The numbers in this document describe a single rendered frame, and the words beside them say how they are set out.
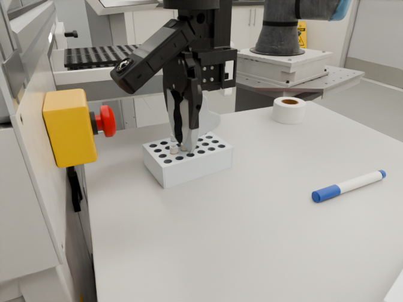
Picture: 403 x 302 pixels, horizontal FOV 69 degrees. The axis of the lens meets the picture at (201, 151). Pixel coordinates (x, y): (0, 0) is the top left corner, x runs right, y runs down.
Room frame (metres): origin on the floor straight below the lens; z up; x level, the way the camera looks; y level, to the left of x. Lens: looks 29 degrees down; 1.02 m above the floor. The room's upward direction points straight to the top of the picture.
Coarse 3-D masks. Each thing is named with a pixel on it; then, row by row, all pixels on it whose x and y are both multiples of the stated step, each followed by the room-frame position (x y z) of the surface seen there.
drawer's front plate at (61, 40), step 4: (60, 24) 0.97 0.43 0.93; (56, 28) 0.86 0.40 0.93; (60, 28) 0.86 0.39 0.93; (64, 28) 1.04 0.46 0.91; (56, 32) 0.78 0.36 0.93; (60, 32) 0.78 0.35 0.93; (56, 36) 0.78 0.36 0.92; (60, 36) 0.78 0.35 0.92; (64, 36) 0.89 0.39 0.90; (56, 40) 0.78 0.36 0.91; (60, 40) 0.78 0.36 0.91; (64, 40) 0.82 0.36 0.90; (60, 44) 0.78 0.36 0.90; (64, 44) 0.78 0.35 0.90; (60, 48) 0.78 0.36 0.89; (64, 48) 0.78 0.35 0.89; (68, 48) 1.05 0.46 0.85
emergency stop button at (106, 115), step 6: (102, 108) 0.33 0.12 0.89; (108, 108) 0.33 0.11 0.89; (96, 114) 0.33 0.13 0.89; (102, 114) 0.32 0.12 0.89; (108, 114) 0.32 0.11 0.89; (96, 120) 0.32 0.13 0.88; (102, 120) 0.32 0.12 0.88; (108, 120) 0.32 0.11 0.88; (114, 120) 0.33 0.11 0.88; (102, 126) 0.32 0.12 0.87; (108, 126) 0.32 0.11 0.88; (114, 126) 0.32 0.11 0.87; (108, 132) 0.32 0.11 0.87; (114, 132) 0.32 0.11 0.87
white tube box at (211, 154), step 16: (144, 144) 0.42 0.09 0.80; (160, 144) 0.42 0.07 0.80; (176, 144) 0.42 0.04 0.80; (208, 144) 0.43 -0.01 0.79; (224, 144) 0.42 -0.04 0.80; (144, 160) 0.42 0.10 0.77; (160, 160) 0.37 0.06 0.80; (176, 160) 0.37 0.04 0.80; (192, 160) 0.37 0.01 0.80; (208, 160) 0.39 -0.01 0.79; (224, 160) 0.40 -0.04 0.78; (160, 176) 0.36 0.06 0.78; (176, 176) 0.36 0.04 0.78; (192, 176) 0.37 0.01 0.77
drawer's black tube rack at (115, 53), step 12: (84, 48) 0.72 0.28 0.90; (96, 48) 0.71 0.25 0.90; (108, 48) 0.71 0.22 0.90; (120, 48) 0.72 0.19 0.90; (132, 48) 0.71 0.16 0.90; (72, 60) 0.58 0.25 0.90; (84, 60) 0.58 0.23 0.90; (96, 60) 0.58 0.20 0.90; (108, 60) 0.58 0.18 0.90; (120, 60) 0.58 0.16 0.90
